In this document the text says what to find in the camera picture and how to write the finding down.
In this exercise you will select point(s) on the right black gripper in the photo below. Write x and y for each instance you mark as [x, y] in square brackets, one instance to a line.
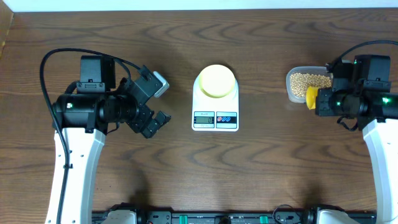
[322, 108]

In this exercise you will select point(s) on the yellow measuring scoop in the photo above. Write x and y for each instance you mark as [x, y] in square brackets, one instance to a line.
[310, 97]

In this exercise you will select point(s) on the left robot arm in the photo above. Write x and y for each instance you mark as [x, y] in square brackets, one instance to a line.
[83, 114]

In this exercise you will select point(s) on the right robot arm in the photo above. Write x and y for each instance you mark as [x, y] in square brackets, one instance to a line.
[361, 90]

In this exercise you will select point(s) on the clear plastic container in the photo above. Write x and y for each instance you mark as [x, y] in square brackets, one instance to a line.
[306, 69]

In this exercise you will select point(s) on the soybeans in container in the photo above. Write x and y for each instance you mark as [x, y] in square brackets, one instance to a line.
[299, 82]

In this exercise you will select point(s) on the white digital kitchen scale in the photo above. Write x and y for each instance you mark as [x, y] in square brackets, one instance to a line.
[215, 114]

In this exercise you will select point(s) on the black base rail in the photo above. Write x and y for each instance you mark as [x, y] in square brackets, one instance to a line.
[129, 213]

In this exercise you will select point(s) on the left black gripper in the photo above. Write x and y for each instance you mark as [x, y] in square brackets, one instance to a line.
[139, 123]

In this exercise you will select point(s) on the pale yellow bowl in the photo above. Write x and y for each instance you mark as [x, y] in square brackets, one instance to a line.
[216, 81]

